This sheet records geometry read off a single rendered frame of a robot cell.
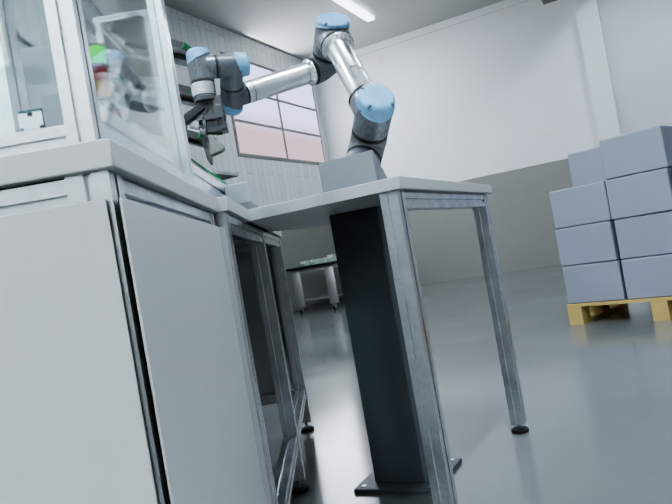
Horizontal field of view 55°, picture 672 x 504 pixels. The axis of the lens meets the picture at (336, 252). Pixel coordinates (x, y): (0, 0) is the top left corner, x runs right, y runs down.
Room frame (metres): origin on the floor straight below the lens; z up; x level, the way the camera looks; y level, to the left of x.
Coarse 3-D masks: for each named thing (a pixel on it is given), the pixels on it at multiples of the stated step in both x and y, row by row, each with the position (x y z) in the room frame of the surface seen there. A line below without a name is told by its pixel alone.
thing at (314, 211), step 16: (400, 176) 1.46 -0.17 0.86; (336, 192) 1.52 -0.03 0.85; (352, 192) 1.51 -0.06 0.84; (368, 192) 1.49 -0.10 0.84; (384, 192) 1.49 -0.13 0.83; (432, 192) 1.74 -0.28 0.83; (448, 192) 1.84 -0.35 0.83; (464, 192) 1.96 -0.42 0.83; (480, 192) 2.10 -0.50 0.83; (256, 208) 1.63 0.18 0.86; (272, 208) 1.61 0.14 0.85; (288, 208) 1.59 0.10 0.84; (304, 208) 1.57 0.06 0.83; (320, 208) 1.62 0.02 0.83; (336, 208) 1.71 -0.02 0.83; (352, 208) 1.82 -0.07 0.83; (256, 224) 1.79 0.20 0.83; (272, 224) 1.90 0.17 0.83; (288, 224) 2.03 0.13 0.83; (304, 224) 2.17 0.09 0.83; (320, 224) 2.34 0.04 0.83
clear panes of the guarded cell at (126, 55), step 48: (0, 0) 0.70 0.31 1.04; (96, 0) 0.82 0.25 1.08; (144, 0) 1.11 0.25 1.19; (0, 48) 0.70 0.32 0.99; (48, 48) 0.70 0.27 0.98; (96, 48) 0.79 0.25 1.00; (144, 48) 1.05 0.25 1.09; (0, 96) 0.70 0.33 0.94; (48, 96) 0.70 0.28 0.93; (144, 96) 0.99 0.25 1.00; (144, 144) 0.94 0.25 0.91
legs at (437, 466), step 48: (336, 240) 1.95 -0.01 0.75; (384, 240) 1.89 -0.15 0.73; (480, 240) 2.22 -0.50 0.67; (384, 288) 1.89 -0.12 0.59; (384, 336) 1.90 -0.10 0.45; (384, 384) 1.91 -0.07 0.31; (432, 384) 1.48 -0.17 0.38; (384, 432) 1.93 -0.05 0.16; (432, 432) 1.48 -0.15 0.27; (384, 480) 1.94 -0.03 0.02; (432, 480) 1.49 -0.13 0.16
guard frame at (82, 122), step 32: (64, 0) 0.69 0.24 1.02; (160, 0) 1.19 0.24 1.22; (64, 32) 0.69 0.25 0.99; (160, 32) 1.19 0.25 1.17; (64, 64) 0.69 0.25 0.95; (64, 96) 0.69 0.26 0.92; (96, 96) 0.71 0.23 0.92; (64, 128) 0.69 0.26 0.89; (96, 128) 0.70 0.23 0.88; (160, 160) 0.97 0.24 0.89
